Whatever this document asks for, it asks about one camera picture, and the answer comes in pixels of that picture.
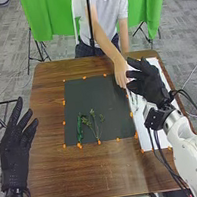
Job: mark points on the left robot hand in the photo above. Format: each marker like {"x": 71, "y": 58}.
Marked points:
{"x": 13, "y": 154}

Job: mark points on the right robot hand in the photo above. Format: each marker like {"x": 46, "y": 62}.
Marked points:
{"x": 150, "y": 83}

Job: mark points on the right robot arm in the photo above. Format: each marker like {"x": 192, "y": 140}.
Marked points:
{"x": 195, "y": 157}

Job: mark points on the dark mat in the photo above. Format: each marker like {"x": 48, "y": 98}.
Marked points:
{"x": 96, "y": 96}

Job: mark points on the person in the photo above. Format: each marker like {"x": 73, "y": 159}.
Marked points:
{"x": 107, "y": 4}

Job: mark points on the black tripod stand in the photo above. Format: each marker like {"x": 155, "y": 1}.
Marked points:
{"x": 145, "y": 33}
{"x": 39, "y": 48}

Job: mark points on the white sheet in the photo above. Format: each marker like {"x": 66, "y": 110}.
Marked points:
{"x": 155, "y": 136}

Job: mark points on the green sprig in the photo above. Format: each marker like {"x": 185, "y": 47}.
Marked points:
{"x": 79, "y": 129}
{"x": 94, "y": 124}

